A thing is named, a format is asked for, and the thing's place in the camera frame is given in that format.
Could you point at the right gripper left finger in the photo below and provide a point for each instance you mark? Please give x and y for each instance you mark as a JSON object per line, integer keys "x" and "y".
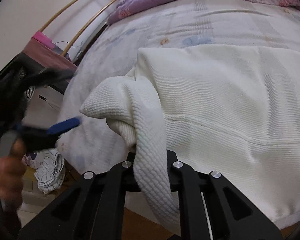
{"x": 92, "y": 208}

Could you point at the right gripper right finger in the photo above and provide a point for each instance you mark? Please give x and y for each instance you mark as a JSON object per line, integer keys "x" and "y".
{"x": 211, "y": 207}

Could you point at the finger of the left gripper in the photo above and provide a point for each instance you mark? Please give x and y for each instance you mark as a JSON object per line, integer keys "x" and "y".
{"x": 36, "y": 138}

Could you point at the white knit sweater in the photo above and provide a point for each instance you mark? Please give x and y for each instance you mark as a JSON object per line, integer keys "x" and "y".
{"x": 132, "y": 108}

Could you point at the person's left hand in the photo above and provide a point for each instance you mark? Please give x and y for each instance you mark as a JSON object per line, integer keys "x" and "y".
{"x": 12, "y": 170}

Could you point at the striped cloth on floor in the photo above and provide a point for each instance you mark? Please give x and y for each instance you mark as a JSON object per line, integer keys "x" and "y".
{"x": 49, "y": 168}

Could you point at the pink red cloth cover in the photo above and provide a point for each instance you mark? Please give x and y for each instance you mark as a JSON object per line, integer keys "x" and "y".
{"x": 41, "y": 49}

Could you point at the pale patterned bed sheet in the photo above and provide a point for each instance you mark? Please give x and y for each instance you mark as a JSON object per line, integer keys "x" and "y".
{"x": 165, "y": 30}

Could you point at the lower wooden wall rail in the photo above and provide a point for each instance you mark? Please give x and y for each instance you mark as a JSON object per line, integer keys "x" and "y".
{"x": 80, "y": 32}

